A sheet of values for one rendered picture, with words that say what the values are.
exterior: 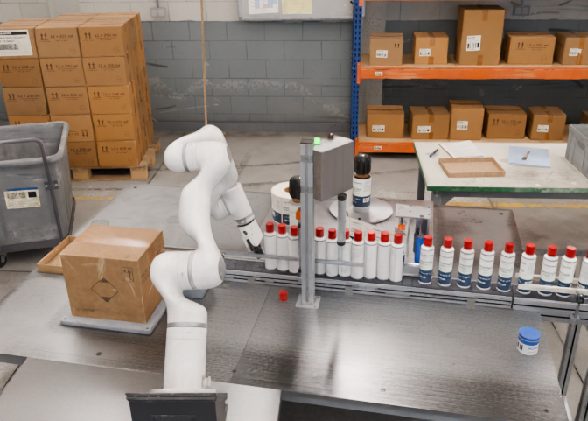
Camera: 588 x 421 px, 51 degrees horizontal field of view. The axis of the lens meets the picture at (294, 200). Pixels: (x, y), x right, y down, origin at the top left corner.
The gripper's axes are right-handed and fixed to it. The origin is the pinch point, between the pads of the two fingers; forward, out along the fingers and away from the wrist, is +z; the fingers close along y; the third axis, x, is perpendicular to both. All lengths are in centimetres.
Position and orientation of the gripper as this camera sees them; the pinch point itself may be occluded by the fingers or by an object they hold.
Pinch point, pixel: (259, 253)
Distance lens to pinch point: 257.1
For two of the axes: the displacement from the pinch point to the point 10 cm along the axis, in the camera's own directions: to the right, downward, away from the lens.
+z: 3.5, 8.8, 3.4
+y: 2.0, -4.2, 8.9
